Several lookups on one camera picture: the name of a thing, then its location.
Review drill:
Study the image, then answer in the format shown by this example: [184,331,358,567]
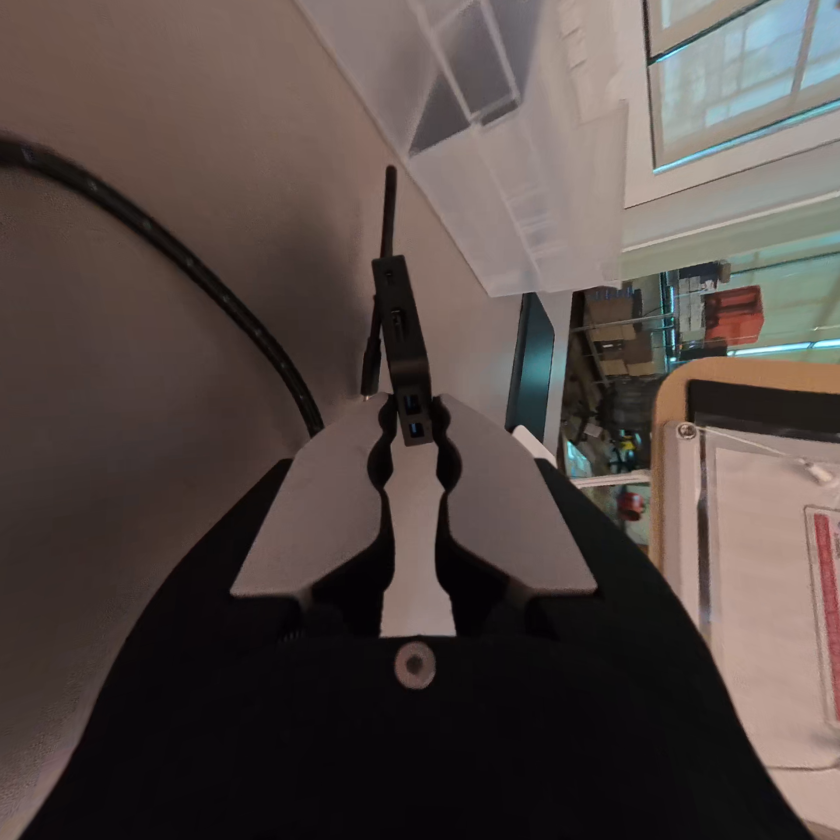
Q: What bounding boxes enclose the thin black hub cable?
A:
[360,165,399,403]

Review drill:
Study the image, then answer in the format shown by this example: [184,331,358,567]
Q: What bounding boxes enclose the black braided hdmi cable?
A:
[0,131,326,441]

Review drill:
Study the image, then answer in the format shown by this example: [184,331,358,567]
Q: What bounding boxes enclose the clear plastic bin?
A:
[295,0,631,299]

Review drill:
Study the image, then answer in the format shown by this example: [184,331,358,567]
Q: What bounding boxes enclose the laminated instruction sheet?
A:
[663,420,840,769]

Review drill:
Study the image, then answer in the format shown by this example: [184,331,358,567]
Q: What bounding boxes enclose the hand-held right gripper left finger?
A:
[228,395,399,636]

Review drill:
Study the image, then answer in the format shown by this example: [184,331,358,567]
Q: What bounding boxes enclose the red storage crate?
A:
[705,285,765,345]

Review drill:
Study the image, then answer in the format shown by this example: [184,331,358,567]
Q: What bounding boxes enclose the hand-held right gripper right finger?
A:
[430,394,598,636]

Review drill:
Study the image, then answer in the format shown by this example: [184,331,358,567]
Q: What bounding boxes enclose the black hdmi adapter hub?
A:
[371,256,439,448]

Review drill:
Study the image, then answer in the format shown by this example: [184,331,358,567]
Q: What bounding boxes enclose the large paned window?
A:
[643,0,840,175]

